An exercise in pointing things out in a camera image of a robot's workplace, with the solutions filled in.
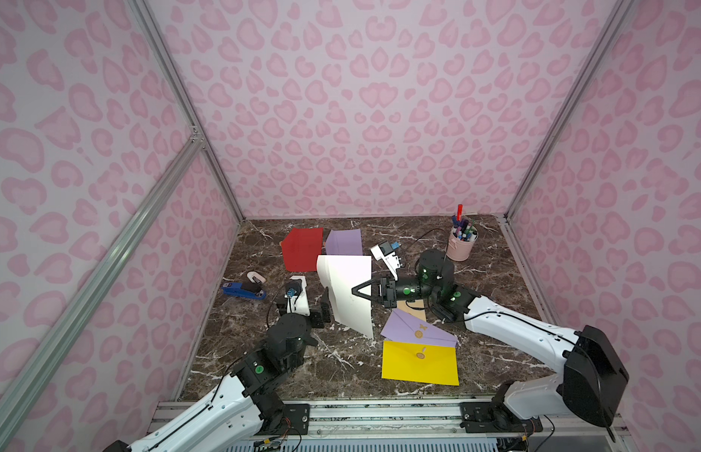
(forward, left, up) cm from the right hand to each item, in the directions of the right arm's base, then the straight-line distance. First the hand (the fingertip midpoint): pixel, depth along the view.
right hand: (353, 298), depth 65 cm
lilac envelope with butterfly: (+41, +7, -31) cm, 52 cm away
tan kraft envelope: (-2, -15, -2) cm, 15 cm away
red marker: (+41, -35, -14) cm, 56 cm away
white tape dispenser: (+22, +37, -26) cm, 50 cm away
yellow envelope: (-6, -18, -28) cm, 34 cm away
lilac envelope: (+5, -15, -29) cm, 33 cm away
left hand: (+6, +11, -6) cm, 13 cm away
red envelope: (+37, +23, -28) cm, 52 cm away
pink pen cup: (+32, -35, -19) cm, 51 cm away
